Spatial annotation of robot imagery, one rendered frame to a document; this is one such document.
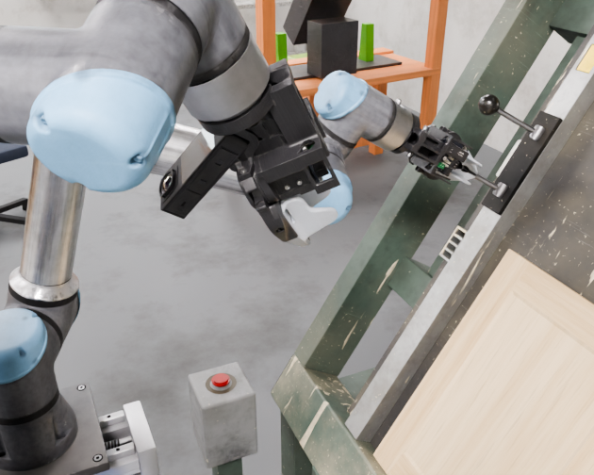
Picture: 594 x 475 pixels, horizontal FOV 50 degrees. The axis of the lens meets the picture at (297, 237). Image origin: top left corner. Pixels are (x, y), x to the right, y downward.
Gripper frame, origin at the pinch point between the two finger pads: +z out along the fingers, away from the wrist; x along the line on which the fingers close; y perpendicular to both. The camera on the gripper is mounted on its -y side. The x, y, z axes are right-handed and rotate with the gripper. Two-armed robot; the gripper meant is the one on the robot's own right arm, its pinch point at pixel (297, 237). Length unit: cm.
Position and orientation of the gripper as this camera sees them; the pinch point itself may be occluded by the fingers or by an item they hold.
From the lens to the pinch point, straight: 67.6
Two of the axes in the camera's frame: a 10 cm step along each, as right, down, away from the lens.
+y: 9.2, -3.5, -1.9
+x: -1.6, -7.5, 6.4
